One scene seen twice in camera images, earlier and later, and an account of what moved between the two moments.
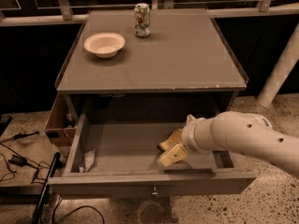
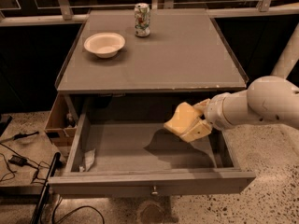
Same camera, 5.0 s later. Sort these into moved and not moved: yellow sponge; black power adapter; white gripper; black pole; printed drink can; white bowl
Moved: white gripper; yellow sponge
Not moved: white bowl; black power adapter; black pole; printed drink can
